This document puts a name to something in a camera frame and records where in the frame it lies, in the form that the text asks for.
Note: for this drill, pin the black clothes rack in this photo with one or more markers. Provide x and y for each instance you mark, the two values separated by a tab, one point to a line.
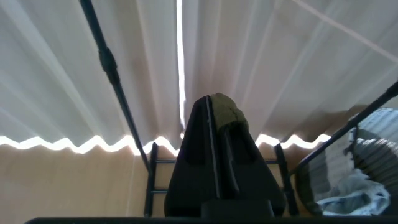
107	62

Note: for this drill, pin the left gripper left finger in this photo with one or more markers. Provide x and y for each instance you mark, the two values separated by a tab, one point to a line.
192	186

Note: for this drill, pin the pale grey garment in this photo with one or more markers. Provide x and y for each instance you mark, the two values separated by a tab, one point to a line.
354	199

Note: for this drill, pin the white laundry basket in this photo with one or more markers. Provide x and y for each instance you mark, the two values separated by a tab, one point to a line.
382	119

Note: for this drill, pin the green printed shirt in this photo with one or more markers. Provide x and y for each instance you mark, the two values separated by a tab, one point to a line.
225	109

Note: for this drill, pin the pink clothes hanger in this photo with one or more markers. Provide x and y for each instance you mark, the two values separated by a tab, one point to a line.
342	27

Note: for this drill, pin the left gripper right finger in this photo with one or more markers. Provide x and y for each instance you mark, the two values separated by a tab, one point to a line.
255	189

